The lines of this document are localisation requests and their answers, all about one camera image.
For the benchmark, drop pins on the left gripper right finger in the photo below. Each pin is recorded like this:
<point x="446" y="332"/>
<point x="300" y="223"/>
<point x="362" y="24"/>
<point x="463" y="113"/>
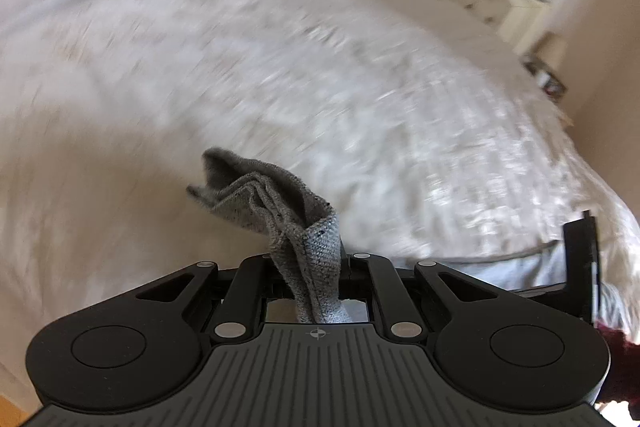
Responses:
<point x="373" y="280"/>

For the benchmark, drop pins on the cream floral bedspread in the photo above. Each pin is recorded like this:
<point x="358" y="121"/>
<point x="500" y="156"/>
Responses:
<point x="418" y="124"/>

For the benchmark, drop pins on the right cream nightstand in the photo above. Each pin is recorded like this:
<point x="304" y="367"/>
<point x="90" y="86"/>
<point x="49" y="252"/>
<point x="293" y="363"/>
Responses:
<point x="543" y="62"/>

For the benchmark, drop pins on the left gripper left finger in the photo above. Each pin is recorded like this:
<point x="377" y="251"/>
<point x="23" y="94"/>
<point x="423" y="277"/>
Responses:
<point x="243" y="307"/>

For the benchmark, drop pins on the maroon sleeve forearm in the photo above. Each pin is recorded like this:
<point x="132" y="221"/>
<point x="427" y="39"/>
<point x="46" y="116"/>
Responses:
<point x="623" y="381"/>

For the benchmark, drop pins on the grey knit pants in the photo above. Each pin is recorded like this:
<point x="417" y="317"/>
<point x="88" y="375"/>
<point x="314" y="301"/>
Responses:
<point x="305" y="244"/>

